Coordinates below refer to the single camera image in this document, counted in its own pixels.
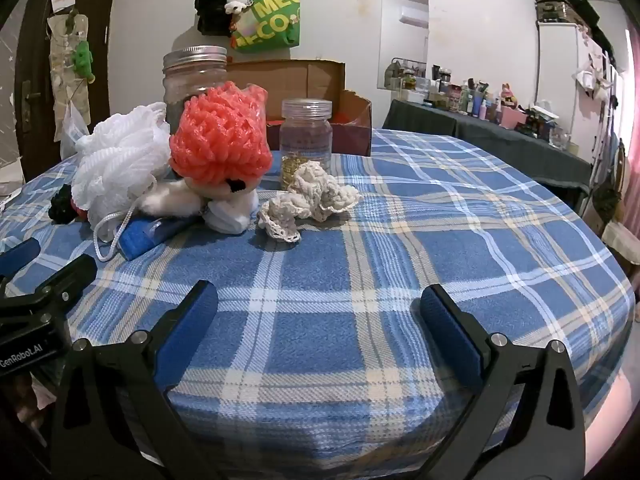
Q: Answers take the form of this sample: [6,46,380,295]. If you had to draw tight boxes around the hanging cloth organizer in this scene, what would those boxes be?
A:
[47,12,91,126]

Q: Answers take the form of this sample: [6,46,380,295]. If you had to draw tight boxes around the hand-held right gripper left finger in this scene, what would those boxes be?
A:
[50,280,221,480]

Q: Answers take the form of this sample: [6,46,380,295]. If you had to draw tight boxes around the green tote bag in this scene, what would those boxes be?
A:
[230,0,302,53]

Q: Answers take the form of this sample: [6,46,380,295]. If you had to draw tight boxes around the dark covered table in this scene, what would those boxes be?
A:
[382,99,593,211]

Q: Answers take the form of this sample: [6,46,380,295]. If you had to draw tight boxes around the white mesh bath loofah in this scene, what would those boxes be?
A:
[72,101,173,262]

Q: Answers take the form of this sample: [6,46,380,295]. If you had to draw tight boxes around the dark brown door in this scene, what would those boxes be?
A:
[15,0,121,183]

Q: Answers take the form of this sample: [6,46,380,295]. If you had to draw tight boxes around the green plush toy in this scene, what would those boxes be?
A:
[72,40,97,83]

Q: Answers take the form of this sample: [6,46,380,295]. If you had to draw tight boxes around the wall mirror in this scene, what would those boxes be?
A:
[381,0,430,93]

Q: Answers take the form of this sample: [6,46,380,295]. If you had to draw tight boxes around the white cabinet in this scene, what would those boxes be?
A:
[535,20,591,111]

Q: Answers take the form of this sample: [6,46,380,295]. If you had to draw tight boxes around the cardboard box red inside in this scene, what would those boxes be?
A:
[225,59,373,157]

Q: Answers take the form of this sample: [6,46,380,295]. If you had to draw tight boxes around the blue tube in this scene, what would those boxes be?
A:
[120,217,193,261]

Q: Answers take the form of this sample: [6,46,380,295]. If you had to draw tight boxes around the black bag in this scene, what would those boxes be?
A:
[194,0,246,37]

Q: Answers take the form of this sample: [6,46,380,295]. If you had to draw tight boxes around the white fluffy scrunchie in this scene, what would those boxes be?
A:
[137,180,206,218]

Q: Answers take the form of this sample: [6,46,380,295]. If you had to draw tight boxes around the small clear plastic jar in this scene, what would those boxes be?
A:
[279,99,334,191]

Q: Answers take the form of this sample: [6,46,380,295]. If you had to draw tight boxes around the hanging white clothes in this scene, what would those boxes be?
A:
[575,35,621,111]

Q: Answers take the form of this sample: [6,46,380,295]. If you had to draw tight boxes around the large glass jar metal lid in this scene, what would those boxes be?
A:
[162,46,229,133]

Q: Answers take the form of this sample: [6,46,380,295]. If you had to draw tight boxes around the clear plastic bag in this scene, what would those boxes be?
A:
[60,102,91,161]

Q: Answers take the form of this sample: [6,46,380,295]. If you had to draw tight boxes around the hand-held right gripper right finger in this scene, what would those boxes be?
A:
[419,284,586,480]

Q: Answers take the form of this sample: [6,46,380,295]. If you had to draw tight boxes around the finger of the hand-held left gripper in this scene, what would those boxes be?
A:
[0,254,98,322]
[0,237,42,278]

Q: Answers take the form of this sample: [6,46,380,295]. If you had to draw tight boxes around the coral foam net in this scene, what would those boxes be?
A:
[169,81,273,196]

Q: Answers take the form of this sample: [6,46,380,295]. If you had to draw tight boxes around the cream crochet cloth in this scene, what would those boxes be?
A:
[256,160,362,244]

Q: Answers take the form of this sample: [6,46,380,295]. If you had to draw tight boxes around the black scrunchie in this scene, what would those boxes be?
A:
[48,184,76,223]

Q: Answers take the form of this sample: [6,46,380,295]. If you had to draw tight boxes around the row of cosmetic bottles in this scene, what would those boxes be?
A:
[385,58,581,153]

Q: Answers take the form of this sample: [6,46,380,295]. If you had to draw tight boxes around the door handle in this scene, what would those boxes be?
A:
[22,82,38,121]

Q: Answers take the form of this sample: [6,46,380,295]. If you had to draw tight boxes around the blue plaid blanket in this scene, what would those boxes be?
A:
[0,127,636,466]

